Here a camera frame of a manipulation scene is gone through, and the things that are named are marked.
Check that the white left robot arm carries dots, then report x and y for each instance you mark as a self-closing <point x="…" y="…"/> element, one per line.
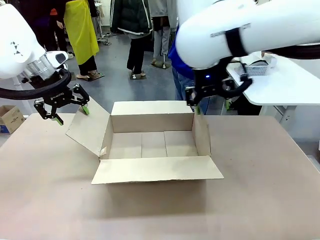
<point x="17" y="42"/>

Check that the person in black clothes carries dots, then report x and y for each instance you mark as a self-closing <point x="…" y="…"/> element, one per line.
<point x="47" y="22"/>

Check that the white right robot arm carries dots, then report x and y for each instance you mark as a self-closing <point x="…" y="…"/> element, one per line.
<point x="240" y="32"/>

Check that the person in yellow apron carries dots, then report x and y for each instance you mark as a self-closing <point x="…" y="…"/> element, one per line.
<point x="82" y="32"/>

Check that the white side table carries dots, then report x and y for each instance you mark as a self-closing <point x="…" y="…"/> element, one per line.
<point x="282" y="85"/>

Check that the person in dark striped jacket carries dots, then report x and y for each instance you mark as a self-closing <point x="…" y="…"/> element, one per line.
<point x="135" y="27"/>

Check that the person in grey clothes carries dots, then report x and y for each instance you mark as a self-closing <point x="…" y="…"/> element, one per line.
<point x="162" y="27"/>

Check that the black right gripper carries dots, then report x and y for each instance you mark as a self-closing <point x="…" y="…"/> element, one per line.
<point x="207" y="83"/>

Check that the person in blue shirt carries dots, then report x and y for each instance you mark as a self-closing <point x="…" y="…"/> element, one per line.
<point x="178" y="72"/>

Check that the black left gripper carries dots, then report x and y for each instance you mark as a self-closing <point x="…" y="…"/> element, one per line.
<point x="58" y="96"/>

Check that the dark floor mat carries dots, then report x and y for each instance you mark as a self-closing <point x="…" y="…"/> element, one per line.
<point x="137" y="76"/>
<point x="90" y="76"/>
<point x="161" y="65"/>

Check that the large open cardboard box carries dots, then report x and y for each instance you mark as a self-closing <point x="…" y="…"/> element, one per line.
<point x="152" y="142"/>

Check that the small printed cardboard box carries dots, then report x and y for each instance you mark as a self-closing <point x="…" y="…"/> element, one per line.
<point x="9" y="119"/>

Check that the white perforated basket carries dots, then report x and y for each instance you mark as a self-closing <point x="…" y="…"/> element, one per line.
<point x="257" y="70"/>

